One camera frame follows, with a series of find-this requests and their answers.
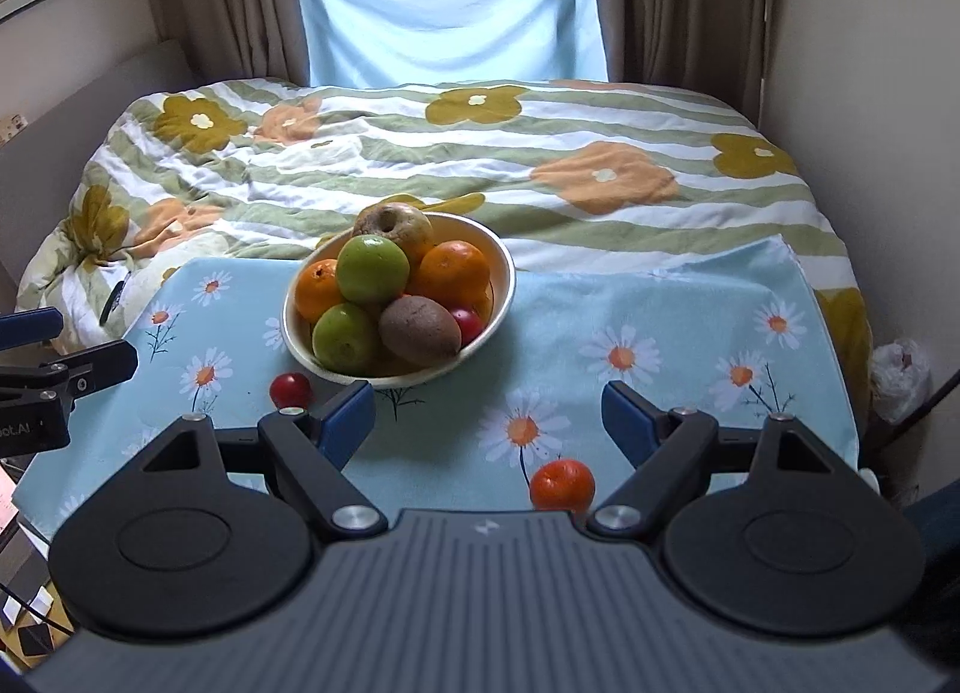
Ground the grey headboard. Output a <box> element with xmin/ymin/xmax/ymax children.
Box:
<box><xmin>0</xmin><ymin>41</ymin><xmax>199</xmax><ymax>283</ymax></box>

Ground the floral striped duvet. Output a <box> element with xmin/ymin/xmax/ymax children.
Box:
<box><xmin>14</xmin><ymin>79</ymin><xmax>872</xmax><ymax>417</ymax></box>

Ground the brown kiwi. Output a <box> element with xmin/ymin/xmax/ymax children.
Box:
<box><xmin>379</xmin><ymin>295</ymin><xmax>462</xmax><ymax>368</ymax></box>

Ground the red cherry tomato back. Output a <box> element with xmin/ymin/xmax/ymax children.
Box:
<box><xmin>449</xmin><ymin>308</ymin><xmax>485</xmax><ymax>349</ymax></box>

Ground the large wrinkled yellow apple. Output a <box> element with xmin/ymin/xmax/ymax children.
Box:
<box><xmin>352</xmin><ymin>202</ymin><xmax>436</xmax><ymax>266</ymax></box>

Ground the green apple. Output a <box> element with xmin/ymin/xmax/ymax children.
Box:
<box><xmin>313</xmin><ymin>303</ymin><xmax>379</xmax><ymax>376</ymax></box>
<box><xmin>335</xmin><ymin>235</ymin><xmax>410</xmax><ymax>305</ymax></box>

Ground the black cable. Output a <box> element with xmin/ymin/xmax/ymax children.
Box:
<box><xmin>859</xmin><ymin>364</ymin><xmax>960</xmax><ymax>451</ymax></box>

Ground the red cherry tomato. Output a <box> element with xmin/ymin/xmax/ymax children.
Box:
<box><xmin>268</xmin><ymin>373</ymin><xmax>313</xmax><ymax>409</ymax></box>
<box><xmin>449</xmin><ymin>308</ymin><xmax>485</xmax><ymax>349</ymax></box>

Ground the right brown curtain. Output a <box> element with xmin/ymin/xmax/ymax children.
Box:
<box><xmin>590</xmin><ymin>0</ymin><xmax>778</xmax><ymax>130</ymax></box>

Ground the light blue window cloth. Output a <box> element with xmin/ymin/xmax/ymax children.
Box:
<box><xmin>299</xmin><ymin>0</ymin><xmax>608</xmax><ymax>88</ymax></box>

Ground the orange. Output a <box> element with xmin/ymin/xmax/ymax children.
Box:
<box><xmin>293</xmin><ymin>259</ymin><xmax>343</xmax><ymax>324</ymax></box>
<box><xmin>407</xmin><ymin>239</ymin><xmax>491</xmax><ymax>308</ymax></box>

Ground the white plastic bag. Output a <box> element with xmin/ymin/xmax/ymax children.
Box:
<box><xmin>869</xmin><ymin>339</ymin><xmax>932</xmax><ymax>425</ymax></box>

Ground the black pen on duvet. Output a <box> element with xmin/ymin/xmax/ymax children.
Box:
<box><xmin>99</xmin><ymin>280</ymin><xmax>127</xmax><ymax>328</ymax></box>

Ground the cream yellow ceramic bowl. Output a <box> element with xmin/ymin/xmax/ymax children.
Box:
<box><xmin>281</xmin><ymin>204</ymin><xmax>516</xmax><ymax>391</ymax></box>

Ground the red-orange small tomato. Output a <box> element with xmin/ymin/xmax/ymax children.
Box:
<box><xmin>529</xmin><ymin>459</ymin><xmax>596</xmax><ymax>514</ymax></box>

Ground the light blue daisy tablecloth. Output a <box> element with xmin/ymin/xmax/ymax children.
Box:
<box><xmin>13</xmin><ymin>239</ymin><xmax>859</xmax><ymax>535</ymax></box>

